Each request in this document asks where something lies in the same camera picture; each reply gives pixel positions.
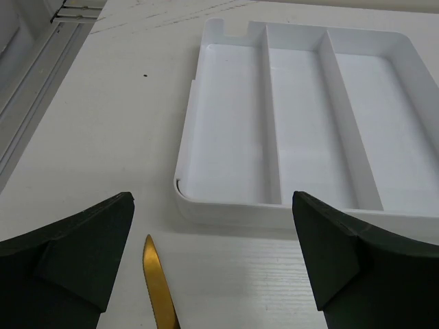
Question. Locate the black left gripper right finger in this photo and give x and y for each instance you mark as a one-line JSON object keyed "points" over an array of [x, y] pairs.
{"points": [[363, 276]]}

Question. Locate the gold knife green handle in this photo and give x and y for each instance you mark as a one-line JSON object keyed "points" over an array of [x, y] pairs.
{"points": [[159, 294]]}

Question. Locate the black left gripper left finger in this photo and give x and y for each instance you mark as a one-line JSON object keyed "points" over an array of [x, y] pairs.
{"points": [[62, 275]]}

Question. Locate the aluminium rail frame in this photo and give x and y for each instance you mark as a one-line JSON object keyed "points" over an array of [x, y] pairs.
{"points": [[39, 42]]}

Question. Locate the white three-compartment cutlery tray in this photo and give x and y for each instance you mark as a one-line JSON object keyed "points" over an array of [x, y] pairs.
{"points": [[349, 116]]}

